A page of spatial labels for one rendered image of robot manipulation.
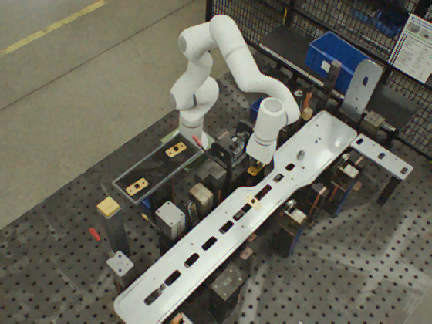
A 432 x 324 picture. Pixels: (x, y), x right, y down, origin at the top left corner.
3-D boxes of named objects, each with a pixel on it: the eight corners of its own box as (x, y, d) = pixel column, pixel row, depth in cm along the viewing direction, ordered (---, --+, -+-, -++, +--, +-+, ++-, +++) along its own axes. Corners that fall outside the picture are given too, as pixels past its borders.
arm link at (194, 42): (206, 107, 215) (175, 118, 209) (194, 88, 218) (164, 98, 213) (227, 36, 170) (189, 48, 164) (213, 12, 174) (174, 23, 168)
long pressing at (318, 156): (148, 347, 160) (147, 346, 159) (107, 303, 168) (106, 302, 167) (360, 134, 222) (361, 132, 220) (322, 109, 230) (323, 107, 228)
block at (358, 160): (343, 201, 233) (361, 171, 210) (325, 188, 237) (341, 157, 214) (354, 190, 237) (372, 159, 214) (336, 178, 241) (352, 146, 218)
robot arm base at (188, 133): (164, 138, 239) (164, 115, 224) (193, 122, 247) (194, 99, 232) (186, 162, 232) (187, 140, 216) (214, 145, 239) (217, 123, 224)
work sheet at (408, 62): (425, 86, 221) (457, 34, 195) (384, 62, 229) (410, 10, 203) (426, 84, 221) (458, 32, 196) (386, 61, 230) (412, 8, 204)
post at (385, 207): (386, 213, 230) (409, 182, 207) (367, 200, 234) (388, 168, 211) (393, 205, 233) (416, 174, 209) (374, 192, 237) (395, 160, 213)
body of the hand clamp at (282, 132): (280, 166, 244) (292, 123, 215) (270, 158, 246) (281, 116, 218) (287, 159, 246) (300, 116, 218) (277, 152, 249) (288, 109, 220)
